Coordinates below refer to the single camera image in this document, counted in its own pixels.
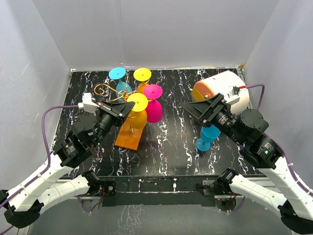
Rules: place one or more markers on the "yellow wine glass back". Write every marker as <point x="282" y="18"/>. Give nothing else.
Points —
<point x="143" y="76"/>

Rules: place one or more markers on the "aluminium front rail frame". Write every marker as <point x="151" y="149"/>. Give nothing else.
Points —
<point x="160" y="190"/>

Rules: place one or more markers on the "pink wine glass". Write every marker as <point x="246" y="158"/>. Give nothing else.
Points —
<point x="154" y="108"/>

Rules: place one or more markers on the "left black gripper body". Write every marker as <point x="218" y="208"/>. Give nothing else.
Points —
<point x="106" y="121"/>

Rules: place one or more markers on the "white round drawer cabinet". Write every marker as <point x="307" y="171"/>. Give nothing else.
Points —
<point x="219" y="83"/>

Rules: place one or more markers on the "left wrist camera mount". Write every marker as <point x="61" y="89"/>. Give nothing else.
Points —
<point x="87" y="104"/>

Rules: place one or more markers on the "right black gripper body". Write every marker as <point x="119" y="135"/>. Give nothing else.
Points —
<point x="223" y="121"/>

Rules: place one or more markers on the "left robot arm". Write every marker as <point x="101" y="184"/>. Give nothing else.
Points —
<point x="27" y="201"/>

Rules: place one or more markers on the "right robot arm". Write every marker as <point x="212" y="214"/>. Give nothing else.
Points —
<point x="294" y="201"/>

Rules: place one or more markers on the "blue wine glass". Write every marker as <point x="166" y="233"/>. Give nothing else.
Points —
<point x="207" y="136"/>

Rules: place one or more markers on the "yellow wine glass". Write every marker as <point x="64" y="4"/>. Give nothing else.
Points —
<point x="143" y="76"/>
<point x="138" y="116"/>

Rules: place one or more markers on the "yellow wine glass front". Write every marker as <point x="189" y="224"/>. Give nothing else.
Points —
<point x="138" y="116"/>

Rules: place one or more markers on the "teal wine glass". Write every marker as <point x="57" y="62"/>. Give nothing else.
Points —
<point x="122" y="87"/>

